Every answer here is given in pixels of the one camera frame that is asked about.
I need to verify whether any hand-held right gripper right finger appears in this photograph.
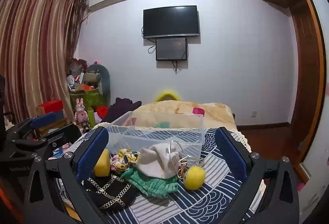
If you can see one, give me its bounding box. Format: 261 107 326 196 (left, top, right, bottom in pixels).
214 126 300 224

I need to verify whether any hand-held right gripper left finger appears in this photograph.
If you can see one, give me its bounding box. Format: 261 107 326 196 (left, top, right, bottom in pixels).
24 126 114 224

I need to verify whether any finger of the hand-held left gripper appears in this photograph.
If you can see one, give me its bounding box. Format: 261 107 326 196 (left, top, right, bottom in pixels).
5 112 58 142
10 123 83 152

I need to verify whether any yellow sponge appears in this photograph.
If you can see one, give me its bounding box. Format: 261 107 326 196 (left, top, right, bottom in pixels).
94 148 110 178

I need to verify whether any floral patterned cloth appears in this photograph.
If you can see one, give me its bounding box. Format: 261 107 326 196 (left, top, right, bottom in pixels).
110 148 141 172

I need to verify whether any black cloth with chain trim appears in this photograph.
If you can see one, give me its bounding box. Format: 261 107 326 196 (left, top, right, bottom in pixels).
83 174 139 210

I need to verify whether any yellow soft ball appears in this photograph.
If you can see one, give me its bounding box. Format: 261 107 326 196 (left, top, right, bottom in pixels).
184 165 206 191

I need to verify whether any white cable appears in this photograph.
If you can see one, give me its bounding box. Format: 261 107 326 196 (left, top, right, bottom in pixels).
167 140 203 178

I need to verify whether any clear plastic storage box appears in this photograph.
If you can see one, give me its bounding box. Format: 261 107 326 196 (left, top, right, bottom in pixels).
105 111 206 160

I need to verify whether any white cloth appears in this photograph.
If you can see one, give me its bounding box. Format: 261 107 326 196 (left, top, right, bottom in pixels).
136 142 184 179

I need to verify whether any green knitted cloth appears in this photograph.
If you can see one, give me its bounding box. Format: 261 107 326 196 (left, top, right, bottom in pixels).
121 167 179 199

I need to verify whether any red box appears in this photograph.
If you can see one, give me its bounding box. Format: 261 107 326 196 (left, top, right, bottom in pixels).
36 99 63 114

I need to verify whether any pink rabbit toy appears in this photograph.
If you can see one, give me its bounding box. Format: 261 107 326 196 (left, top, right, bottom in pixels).
74 98 89 123

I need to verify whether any green bottle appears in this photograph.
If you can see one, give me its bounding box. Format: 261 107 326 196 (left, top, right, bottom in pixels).
87 108 95 127

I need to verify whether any green storage box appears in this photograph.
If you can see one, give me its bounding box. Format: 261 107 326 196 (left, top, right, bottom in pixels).
69 88 103 111

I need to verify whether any red cloth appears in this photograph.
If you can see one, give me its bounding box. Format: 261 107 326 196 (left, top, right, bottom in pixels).
97 106 110 119

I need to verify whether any dark purple clothing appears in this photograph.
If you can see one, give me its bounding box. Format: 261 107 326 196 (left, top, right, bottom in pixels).
100 97 142 122

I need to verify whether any pile of toys and bottles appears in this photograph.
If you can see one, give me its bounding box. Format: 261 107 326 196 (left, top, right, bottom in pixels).
67 58 89 91

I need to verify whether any grey plush toy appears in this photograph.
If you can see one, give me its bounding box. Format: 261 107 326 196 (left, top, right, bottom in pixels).
86 63 111 97

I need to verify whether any blue white patterned bed cover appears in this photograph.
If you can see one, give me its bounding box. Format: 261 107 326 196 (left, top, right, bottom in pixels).
55 126 265 224

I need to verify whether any striped brown curtain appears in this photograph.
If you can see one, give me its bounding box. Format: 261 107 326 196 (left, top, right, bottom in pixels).
0 0 88 124

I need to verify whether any beige patterned pillow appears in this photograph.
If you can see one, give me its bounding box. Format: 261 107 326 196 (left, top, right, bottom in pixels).
131 101 235 129

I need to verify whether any brown wooden door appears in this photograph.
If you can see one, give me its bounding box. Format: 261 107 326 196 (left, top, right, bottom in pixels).
290 7 318 163

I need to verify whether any yellow fuzzy ring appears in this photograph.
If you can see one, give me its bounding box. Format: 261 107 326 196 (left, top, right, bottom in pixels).
155 89 182 102

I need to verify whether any small black wall monitor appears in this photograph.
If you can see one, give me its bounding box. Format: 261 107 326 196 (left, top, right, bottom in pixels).
155 38 188 61

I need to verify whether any large black wall television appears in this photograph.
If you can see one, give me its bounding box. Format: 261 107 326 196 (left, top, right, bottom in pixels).
143 5 200 39

